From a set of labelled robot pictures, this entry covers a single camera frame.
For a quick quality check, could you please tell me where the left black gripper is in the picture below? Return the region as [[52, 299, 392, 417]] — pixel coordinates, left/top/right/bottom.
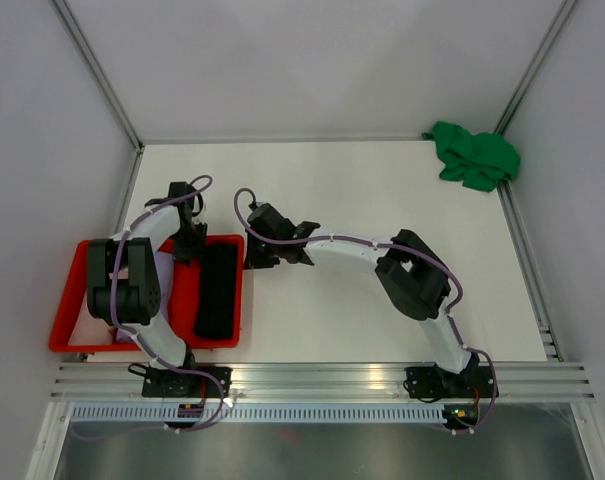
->
[[171, 221, 208, 270]]

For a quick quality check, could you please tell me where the black t shirt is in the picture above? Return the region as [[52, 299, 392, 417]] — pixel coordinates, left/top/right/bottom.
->
[[193, 243, 238, 341]]

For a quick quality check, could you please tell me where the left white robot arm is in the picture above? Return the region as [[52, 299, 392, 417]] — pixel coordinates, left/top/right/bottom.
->
[[86, 175, 213, 396]]

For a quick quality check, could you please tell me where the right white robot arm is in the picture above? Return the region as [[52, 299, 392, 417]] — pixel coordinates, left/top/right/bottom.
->
[[241, 200, 479, 395]]

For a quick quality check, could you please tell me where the lavender rolled t shirt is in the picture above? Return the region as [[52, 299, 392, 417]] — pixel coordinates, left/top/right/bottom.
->
[[114, 251, 175, 344]]

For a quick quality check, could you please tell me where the pink rolled t shirt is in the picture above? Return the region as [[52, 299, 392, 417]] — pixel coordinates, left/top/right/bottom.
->
[[69, 299, 114, 346]]

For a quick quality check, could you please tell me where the green crumpled t shirt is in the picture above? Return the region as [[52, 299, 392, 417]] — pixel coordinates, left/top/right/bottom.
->
[[421, 121, 521, 193]]

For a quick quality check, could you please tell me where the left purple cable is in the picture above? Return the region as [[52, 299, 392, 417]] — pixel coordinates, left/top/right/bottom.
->
[[71, 174, 233, 441]]

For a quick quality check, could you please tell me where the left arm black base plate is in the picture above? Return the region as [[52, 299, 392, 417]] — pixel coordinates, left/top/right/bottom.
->
[[137, 366, 232, 399]]

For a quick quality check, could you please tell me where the slotted grey cable duct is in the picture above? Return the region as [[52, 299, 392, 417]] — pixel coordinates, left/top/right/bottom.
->
[[71, 402, 445, 424]]

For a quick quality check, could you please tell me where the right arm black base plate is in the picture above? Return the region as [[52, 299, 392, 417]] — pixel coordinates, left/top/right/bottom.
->
[[403, 364, 499, 402]]

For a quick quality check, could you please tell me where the left aluminium corner post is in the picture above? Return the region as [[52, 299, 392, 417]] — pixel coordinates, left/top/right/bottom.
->
[[49, 0, 144, 154]]

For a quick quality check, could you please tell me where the aluminium corner post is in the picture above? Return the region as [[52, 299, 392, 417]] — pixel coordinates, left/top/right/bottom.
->
[[49, 0, 144, 154], [494, 0, 581, 136]]

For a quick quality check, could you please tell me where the aluminium front rail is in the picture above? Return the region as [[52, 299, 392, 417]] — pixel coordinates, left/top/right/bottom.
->
[[49, 362, 595, 404]]

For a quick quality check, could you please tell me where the right aluminium corner post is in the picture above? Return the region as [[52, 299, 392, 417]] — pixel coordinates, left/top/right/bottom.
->
[[494, 0, 581, 136]]

